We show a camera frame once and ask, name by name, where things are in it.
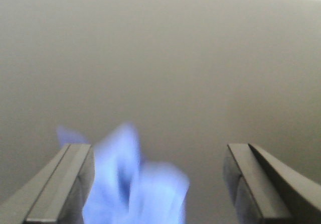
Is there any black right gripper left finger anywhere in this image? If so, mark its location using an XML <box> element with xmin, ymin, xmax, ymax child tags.
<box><xmin>1</xmin><ymin>144</ymin><xmax>95</xmax><ymax>223</ymax></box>

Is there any blue microfiber cloth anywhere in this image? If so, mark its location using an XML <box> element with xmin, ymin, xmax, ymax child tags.
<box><xmin>56</xmin><ymin>122</ymin><xmax>190</xmax><ymax>224</ymax></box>

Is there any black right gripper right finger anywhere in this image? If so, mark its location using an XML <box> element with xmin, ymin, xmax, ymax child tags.
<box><xmin>223</xmin><ymin>144</ymin><xmax>320</xmax><ymax>223</ymax></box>

